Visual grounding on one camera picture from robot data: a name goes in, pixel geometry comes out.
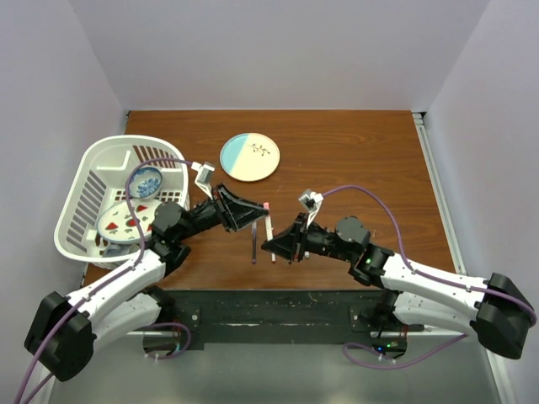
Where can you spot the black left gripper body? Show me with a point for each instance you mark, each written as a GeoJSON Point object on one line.
{"type": "Point", "coordinates": [226, 215]}

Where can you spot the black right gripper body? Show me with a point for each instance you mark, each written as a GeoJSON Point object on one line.
{"type": "Point", "coordinates": [302, 244]}

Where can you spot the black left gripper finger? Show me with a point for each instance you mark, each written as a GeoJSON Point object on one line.
{"type": "Point", "coordinates": [239, 206]}
{"type": "Point", "coordinates": [242, 220]}

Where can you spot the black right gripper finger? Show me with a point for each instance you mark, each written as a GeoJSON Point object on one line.
{"type": "Point", "coordinates": [279, 251]}
{"type": "Point", "coordinates": [283, 242]}

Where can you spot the purple pen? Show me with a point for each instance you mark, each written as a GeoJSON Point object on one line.
{"type": "Point", "coordinates": [254, 229]}

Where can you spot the pink marker pen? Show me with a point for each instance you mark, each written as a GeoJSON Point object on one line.
{"type": "Point", "coordinates": [268, 228]}

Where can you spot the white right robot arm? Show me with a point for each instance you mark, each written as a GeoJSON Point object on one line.
{"type": "Point", "coordinates": [493, 309]}

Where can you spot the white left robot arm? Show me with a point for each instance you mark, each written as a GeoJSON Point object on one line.
{"type": "Point", "coordinates": [66, 330]}

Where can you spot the cream and teal plate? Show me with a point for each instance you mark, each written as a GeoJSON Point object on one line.
{"type": "Point", "coordinates": [249, 157]}

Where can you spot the blue patterned bowl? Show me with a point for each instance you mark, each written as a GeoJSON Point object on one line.
{"type": "Point", "coordinates": [145, 183]}

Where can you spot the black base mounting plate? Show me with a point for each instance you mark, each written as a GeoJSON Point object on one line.
{"type": "Point", "coordinates": [201, 317]}

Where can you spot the watermelon patterned plate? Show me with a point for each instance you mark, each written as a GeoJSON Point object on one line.
{"type": "Point", "coordinates": [117, 225]}

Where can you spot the white plastic dish basket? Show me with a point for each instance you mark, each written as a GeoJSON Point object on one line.
{"type": "Point", "coordinates": [98, 185]}

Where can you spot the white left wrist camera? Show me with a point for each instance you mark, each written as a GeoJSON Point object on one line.
{"type": "Point", "coordinates": [204, 173]}

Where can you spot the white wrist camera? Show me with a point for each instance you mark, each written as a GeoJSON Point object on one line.
{"type": "Point", "coordinates": [204, 173]}
{"type": "Point", "coordinates": [312, 202]}

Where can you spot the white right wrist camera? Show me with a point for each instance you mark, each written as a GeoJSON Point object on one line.
{"type": "Point", "coordinates": [312, 202]}

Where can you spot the aluminium frame rail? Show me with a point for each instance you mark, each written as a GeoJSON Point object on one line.
{"type": "Point", "coordinates": [456, 255]}

